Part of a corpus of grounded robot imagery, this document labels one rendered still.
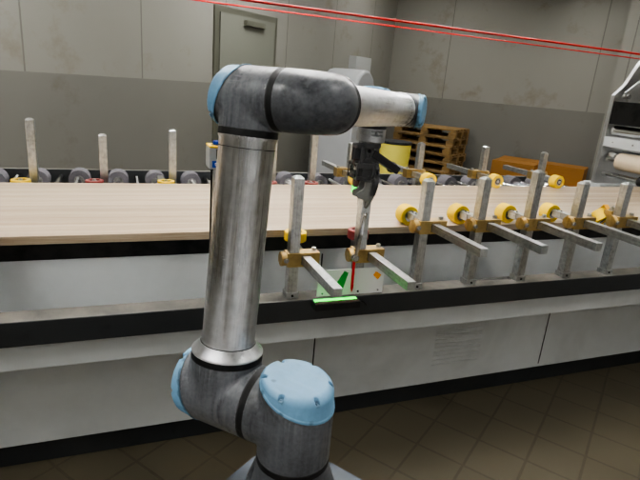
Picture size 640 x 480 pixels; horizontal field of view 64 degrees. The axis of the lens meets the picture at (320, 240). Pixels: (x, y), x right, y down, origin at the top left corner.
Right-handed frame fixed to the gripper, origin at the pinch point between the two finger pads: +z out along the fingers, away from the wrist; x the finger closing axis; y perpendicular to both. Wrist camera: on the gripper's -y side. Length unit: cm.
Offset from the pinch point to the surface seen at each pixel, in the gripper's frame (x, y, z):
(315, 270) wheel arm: 5.6, 18.3, 20.3
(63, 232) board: -27, 93, 17
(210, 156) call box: -6, 51, -12
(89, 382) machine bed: -30, 87, 75
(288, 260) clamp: -6.9, 23.5, 21.5
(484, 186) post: -9, -52, -6
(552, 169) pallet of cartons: -461, -544, 53
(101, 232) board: -26, 82, 17
